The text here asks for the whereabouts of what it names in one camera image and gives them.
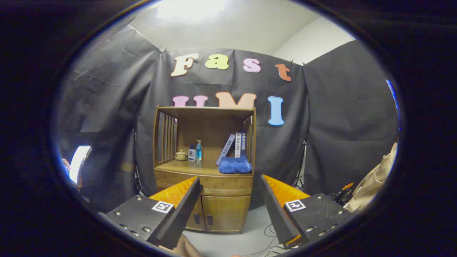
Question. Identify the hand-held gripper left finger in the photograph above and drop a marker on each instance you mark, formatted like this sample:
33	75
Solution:
182	214

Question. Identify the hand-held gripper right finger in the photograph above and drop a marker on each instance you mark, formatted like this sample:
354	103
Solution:
276	214

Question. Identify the wooden drawer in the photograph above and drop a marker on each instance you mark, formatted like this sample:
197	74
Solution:
228	184

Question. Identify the narrow wooden cabinet door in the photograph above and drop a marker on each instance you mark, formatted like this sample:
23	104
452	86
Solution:
198	221

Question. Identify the wide wooden cabinet door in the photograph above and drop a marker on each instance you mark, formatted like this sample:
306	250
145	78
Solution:
228	214

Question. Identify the wooden countertop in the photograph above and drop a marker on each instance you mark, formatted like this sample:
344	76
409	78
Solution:
205	167

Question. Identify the wooden cabinet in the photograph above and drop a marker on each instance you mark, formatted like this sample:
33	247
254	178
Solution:
214	125

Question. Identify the black stand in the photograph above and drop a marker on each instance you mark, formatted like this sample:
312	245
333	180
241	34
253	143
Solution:
299	180

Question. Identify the small beige lidded cup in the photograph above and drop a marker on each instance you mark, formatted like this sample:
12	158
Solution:
181	155

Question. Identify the white bottle with blue cap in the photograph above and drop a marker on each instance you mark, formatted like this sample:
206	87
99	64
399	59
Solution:
192	155

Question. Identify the blue towel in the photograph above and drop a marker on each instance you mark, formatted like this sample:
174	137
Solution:
235	166

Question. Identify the blue pump bottle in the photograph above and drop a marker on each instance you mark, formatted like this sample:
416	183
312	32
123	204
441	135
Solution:
199	151

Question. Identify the orange and black clamp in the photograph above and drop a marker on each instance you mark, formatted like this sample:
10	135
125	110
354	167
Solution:
342	194

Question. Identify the grey book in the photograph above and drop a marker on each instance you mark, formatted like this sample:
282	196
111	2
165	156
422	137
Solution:
225	150

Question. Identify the white spine book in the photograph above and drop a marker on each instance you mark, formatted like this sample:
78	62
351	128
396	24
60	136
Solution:
237	146

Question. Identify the dark blue book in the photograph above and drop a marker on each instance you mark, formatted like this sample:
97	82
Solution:
244	142

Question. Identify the black backdrop cloth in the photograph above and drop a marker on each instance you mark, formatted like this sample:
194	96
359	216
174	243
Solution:
328	125

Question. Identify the beige cloth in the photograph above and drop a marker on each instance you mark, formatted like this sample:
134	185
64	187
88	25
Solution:
375	182

